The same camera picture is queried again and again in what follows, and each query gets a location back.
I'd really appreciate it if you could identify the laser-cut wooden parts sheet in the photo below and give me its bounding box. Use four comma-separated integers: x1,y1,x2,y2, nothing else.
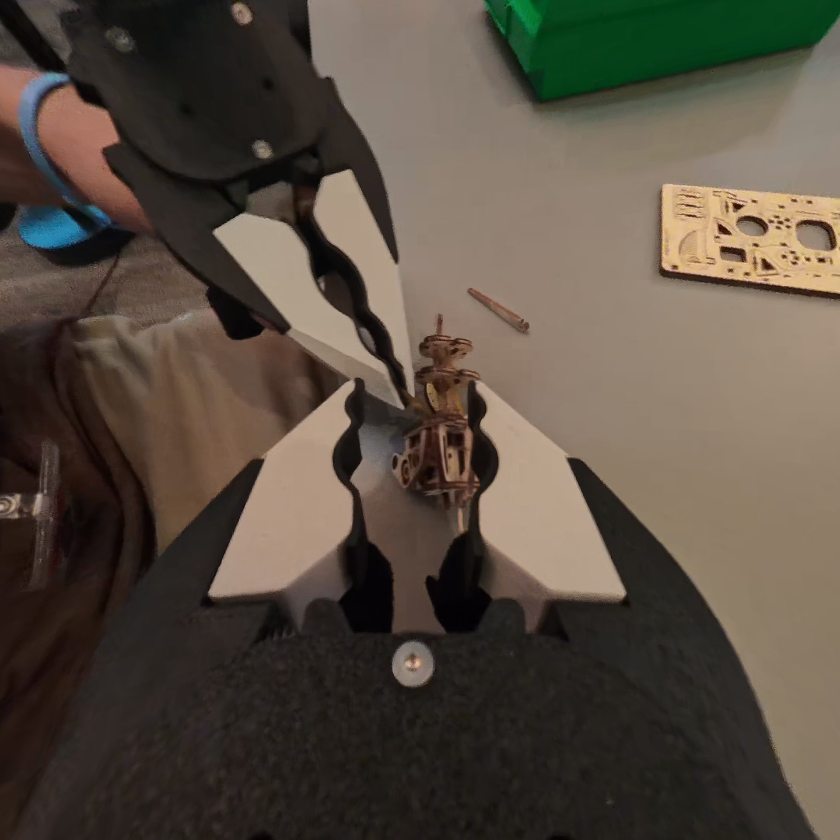
658,184,840,299

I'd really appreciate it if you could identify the blue plastic object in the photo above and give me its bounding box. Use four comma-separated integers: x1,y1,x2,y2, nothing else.
18,205,99,250

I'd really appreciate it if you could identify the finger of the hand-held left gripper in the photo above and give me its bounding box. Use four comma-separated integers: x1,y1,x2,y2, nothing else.
213,190,409,411
311,167,417,398

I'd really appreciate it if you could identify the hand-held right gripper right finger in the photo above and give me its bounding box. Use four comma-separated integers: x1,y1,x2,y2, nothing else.
425,379,628,634

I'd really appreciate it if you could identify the beige camouflage garment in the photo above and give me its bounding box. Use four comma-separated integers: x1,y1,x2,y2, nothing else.
69,314,357,572

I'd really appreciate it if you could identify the thin wooden stick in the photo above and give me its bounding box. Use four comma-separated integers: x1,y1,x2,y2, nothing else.
467,287,531,333

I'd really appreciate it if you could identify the blue wristband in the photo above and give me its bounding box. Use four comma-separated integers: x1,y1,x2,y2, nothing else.
17,72,114,228

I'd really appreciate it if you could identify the green plastic box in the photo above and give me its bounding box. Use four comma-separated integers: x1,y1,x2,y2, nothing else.
484,0,840,102

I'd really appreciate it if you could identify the small wooden model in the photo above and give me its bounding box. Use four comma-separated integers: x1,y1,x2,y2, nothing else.
392,314,484,514

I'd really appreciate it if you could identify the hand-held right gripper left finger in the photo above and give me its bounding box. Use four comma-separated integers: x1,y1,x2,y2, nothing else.
209,377,395,634

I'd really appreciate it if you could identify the clear plastic badge holder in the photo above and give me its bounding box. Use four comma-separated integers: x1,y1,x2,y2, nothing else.
0,440,68,592

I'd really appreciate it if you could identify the person's left forearm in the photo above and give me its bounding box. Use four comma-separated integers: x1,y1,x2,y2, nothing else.
0,66,158,238

